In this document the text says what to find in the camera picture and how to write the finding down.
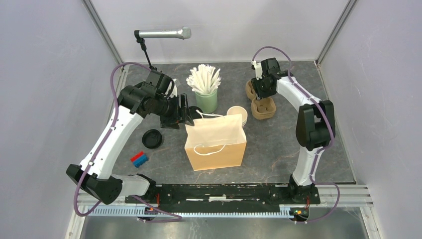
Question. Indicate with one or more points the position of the black plastic cup lid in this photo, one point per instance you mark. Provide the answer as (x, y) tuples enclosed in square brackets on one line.
[(195, 112)]

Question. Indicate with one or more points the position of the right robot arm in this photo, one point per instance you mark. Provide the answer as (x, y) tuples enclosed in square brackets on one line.
[(315, 127)]

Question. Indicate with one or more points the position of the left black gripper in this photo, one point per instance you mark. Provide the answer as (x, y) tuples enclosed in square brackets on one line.
[(179, 114)]

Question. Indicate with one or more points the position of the silver microphone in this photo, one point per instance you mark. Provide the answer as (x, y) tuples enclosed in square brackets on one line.
[(180, 33)]

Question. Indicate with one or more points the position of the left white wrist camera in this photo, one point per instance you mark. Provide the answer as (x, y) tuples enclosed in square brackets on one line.
[(173, 89)]

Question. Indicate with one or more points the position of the red and blue block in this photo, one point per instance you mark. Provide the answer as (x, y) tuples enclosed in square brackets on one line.
[(139, 159)]

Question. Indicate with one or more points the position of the black tripod mic stand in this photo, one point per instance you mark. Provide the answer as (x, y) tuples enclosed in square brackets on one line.
[(143, 46)]

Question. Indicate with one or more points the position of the green straw holder cup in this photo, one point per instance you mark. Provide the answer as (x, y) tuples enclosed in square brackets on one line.
[(207, 103)]

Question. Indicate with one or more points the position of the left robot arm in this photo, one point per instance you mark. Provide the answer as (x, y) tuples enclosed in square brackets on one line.
[(156, 95)]

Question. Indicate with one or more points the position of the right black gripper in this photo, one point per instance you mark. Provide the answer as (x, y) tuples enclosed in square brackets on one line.
[(256, 84)]

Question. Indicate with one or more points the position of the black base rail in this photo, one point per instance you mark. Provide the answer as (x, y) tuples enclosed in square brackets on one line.
[(228, 198)]

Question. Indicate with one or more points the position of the brown cardboard cup carrier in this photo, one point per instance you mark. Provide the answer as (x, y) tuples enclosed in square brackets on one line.
[(261, 109)]

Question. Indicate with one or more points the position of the stack of white paper cups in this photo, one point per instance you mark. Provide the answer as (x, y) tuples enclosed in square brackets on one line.
[(238, 110)]

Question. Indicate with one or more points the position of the brown paper bag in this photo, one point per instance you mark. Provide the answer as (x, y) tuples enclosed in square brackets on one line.
[(215, 141)]

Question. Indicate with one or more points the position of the stacked spare black lids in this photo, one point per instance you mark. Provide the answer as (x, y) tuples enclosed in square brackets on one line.
[(152, 139)]

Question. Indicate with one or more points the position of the white paper straws bundle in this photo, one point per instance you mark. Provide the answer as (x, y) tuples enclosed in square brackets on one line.
[(204, 79)]

